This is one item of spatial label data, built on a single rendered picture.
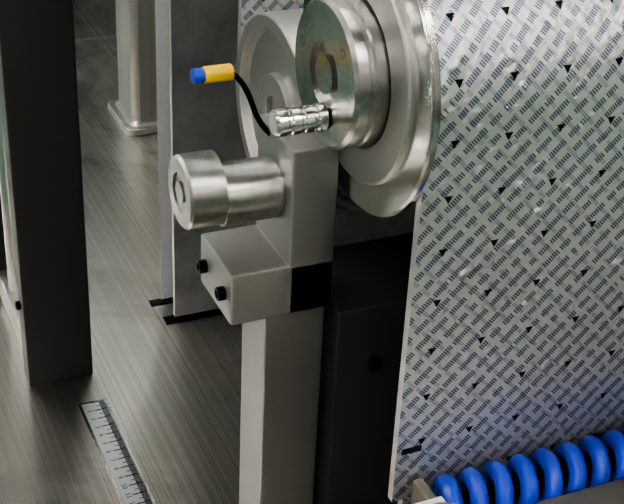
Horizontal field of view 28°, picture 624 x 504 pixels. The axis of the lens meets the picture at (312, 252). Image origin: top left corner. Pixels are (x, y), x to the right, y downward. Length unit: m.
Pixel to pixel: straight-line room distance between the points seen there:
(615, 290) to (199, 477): 0.34
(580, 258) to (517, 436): 0.11
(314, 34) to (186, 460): 0.39
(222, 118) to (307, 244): 0.32
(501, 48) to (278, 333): 0.22
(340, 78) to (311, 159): 0.06
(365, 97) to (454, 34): 0.05
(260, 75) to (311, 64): 0.15
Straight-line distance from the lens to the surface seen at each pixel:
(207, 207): 0.64
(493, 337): 0.67
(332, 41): 0.60
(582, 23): 0.62
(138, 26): 1.34
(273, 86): 0.75
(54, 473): 0.91
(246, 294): 0.67
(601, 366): 0.73
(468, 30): 0.58
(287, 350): 0.71
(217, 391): 0.98
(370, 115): 0.60
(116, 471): 0.90
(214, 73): 0.66
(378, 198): 0.63
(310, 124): 0.61
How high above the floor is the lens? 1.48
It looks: 30 degrees down
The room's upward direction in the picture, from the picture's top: 3 degrees clockwise
